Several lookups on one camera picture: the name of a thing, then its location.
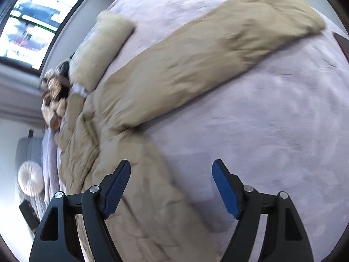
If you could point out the grey window sill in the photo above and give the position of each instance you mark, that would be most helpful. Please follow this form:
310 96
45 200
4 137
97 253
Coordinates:
16 95

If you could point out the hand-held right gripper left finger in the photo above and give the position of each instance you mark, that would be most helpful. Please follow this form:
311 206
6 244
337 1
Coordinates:
117 191

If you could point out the lavender bed blanket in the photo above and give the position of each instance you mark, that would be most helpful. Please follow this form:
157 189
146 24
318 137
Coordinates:
259 142

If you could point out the brown black patterned cloth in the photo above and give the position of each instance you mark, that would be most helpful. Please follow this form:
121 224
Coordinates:
54 87

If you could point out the grey upholstered chair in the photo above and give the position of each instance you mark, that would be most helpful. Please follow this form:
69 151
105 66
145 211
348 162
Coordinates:
30 150

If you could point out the round white cushion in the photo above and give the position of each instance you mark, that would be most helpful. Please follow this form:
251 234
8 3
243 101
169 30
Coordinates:
30 178

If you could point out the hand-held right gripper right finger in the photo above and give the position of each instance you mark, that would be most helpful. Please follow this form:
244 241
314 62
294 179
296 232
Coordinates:
226 191

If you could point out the black flat object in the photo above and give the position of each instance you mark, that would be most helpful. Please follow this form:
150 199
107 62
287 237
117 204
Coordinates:
28 214

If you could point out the dark framed window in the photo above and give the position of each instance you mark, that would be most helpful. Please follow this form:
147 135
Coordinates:
32 19

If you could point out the white knit cloth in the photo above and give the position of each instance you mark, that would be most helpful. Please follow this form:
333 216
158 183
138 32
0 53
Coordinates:
79 89

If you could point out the beige duvet blanket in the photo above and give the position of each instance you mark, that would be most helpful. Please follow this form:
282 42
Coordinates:
190 68

